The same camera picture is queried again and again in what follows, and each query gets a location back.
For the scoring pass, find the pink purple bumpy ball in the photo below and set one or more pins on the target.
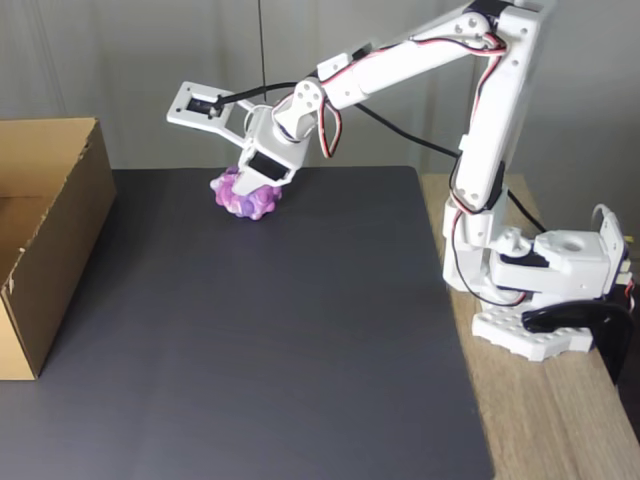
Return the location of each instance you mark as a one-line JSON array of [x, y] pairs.
[[250, 206]]

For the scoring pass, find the brown cardboard box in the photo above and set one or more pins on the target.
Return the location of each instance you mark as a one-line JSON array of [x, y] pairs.
[[75, 240]]

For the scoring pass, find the dark grey table mat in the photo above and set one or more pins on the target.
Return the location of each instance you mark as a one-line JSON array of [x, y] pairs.
[[250, 350]]

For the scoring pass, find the black table clamp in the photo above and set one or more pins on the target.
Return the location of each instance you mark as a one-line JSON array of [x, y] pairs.
[[615, 340]]

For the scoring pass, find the white gripper camera mount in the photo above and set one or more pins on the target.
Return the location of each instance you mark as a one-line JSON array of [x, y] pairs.
[[182, 110]]

